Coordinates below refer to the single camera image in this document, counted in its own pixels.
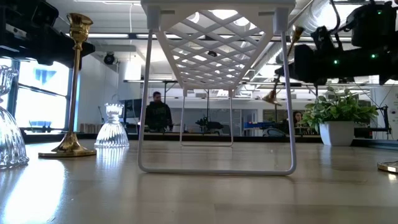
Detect clear ribbed glass candle holder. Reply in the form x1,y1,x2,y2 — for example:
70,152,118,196
94,102,130,149
0,64,30,170

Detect large bright window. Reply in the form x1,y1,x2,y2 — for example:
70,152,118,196
0,57,77,133

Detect silver ventilation duct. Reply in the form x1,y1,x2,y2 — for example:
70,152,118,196
234,0,335,96

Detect long ceiling light strip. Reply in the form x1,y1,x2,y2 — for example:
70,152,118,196
65,32,137,40

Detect black aluminium table frame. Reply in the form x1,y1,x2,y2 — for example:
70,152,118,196
20,132,398,150

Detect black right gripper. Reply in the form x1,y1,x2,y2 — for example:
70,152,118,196
275,26,343,85

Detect blue storage bins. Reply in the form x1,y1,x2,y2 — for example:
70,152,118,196
244,121,271,130

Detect white lattice wire shelf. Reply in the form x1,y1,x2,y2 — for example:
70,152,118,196
136,0,297,177

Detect dark background monitor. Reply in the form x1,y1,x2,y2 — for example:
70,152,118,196
119,98,142,125

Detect tall brass candlestick holder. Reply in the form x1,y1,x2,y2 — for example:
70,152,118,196
38,12,98,159
377,160,398,174
262,26,305,107

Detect black jointed stand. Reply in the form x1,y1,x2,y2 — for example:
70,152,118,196
354,105,392,139

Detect person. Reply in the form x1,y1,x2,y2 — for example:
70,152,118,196
290,111,307,136
144,91,174,133

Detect green plant in white pot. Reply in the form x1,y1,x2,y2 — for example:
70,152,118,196
300,85,380,147

